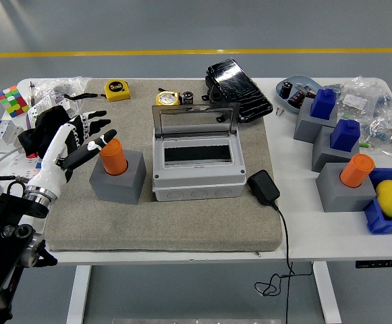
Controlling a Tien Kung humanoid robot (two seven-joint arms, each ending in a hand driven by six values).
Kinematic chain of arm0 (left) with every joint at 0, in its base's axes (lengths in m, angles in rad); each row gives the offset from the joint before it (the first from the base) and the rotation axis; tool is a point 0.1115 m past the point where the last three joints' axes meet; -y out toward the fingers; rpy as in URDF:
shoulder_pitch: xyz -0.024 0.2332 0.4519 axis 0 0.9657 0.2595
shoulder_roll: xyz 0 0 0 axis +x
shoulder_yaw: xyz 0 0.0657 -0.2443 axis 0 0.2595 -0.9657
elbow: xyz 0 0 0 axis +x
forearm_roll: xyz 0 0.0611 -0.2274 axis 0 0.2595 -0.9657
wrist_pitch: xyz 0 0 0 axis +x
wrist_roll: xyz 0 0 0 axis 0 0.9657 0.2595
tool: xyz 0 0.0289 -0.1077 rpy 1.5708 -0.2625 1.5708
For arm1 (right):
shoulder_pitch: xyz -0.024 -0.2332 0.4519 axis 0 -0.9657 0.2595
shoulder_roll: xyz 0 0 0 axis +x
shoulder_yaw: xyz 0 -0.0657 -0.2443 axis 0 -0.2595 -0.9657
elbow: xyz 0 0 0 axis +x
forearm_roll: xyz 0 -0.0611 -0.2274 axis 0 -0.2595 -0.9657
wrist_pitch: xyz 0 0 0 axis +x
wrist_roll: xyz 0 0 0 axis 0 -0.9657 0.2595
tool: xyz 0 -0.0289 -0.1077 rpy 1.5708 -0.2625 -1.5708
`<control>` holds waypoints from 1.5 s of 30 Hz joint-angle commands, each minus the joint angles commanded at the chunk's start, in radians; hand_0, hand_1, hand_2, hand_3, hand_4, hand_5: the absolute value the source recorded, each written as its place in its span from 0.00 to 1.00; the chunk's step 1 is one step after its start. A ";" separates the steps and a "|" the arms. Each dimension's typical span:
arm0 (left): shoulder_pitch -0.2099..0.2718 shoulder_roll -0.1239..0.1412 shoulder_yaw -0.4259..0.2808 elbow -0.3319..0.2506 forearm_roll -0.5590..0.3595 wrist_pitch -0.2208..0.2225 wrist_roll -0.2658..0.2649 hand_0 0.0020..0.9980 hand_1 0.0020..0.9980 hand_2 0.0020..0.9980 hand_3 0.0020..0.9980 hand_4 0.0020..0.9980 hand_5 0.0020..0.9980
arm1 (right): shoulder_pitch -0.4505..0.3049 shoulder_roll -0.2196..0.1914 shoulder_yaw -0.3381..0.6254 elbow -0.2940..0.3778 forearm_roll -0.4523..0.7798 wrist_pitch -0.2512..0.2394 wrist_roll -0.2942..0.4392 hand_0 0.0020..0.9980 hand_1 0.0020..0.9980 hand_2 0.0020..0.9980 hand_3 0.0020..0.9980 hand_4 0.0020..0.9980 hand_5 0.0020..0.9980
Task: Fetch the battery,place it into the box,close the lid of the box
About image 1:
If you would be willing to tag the blue plastic bin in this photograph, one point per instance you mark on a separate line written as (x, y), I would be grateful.
(381, 222)

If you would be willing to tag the thin metal screwdriver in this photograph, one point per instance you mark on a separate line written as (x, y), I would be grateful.
(31, 92)

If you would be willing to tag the blue-grey oval dish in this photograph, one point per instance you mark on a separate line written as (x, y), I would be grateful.
(293, 81)

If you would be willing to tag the grey plastic junction box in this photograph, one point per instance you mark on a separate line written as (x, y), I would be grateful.
(195, 189)

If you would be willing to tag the silver metal piece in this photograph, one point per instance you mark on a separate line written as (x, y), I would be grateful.
(303, 89)

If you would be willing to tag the black cloth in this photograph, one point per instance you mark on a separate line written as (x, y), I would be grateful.
(35, 138)

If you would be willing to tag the blue plastic block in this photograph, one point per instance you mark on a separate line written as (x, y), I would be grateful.
(344, 136)
(323, 104)

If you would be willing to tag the dark brown capacitor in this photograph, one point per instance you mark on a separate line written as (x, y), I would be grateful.
(296, 99)

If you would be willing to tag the black table control panel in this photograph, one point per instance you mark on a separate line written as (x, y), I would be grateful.
(381, 263)

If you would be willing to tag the grey-brown mat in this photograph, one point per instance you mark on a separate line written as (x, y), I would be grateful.
(165, 226)

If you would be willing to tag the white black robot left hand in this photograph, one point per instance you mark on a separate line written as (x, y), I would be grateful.
(52, 158)

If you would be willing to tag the clear bag of resistors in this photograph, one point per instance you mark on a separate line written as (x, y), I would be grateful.
(388, 131)

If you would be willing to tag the white table leg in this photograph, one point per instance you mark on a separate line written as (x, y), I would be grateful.
(327, 293)
(77, 293)

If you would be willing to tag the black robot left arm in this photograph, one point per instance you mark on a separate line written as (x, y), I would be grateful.
(6, 236)

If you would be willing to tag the orange cylinder battery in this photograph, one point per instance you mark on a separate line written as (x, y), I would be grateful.
(356, 170)
(114, 158)

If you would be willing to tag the black power adapter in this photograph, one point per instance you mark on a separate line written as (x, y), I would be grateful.
(263, 187)

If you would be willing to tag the smoky transparent box lid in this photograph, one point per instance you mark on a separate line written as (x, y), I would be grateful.
(195, 108)

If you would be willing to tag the clear bag of parts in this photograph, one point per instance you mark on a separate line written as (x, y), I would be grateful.
(60, 86)

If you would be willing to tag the small green part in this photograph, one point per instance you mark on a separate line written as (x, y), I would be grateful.
(364, 145)

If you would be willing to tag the white printed box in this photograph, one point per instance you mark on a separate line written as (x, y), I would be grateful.
(42, 105)

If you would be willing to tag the black plastic tray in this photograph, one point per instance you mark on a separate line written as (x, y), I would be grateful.
(243, 91)

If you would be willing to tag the grey holder block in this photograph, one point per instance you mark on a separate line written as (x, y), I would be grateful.
(344, 197)
(125, 189)
(305, 125)
(324, 152)

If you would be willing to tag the large colourful puzzle cube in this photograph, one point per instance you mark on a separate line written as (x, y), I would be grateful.
(11, 101)

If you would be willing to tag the clear bag of components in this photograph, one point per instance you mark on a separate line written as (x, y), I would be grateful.
(357, 98)

